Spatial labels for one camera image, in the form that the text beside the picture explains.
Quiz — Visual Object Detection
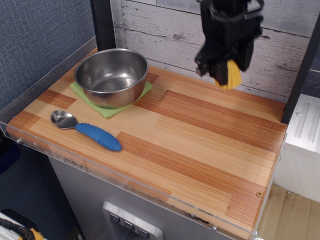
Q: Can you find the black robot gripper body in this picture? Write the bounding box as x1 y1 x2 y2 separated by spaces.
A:
194 0 264 75

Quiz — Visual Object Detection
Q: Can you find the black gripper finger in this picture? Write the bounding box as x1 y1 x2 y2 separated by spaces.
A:
209 60 228 85
233 41 254 72

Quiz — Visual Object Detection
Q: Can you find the yellow ridged toy potato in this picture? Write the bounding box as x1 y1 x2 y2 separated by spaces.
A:
215 59 242 90

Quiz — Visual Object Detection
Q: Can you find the clear acrylic table guard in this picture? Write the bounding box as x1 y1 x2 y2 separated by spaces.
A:
0 36 288 240

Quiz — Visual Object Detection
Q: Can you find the stainless steel bowl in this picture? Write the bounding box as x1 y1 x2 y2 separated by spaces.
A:
74 48 149 109

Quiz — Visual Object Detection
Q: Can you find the green cloth mat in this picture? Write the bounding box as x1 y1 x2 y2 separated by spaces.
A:
69 80 153 120

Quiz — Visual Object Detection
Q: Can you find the silver toy fridge cabinet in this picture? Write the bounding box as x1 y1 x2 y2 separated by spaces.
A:
49 157 226 240

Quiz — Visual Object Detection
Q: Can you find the yellow object at bottom left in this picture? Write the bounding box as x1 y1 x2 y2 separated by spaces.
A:
30 228 45 240

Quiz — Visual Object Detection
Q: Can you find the black vertical post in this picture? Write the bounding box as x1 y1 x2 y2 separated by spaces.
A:
280 15 320 125
90 0 116 51

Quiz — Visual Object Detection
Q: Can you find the white aluminium rail block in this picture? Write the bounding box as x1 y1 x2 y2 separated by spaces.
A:
273 94 320 202

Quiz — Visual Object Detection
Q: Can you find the black vertical post left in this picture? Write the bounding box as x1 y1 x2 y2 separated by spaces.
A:
90 0 116 51

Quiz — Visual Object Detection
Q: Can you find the blue handled metal spoon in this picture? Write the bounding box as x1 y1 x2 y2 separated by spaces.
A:
50 110 122 152

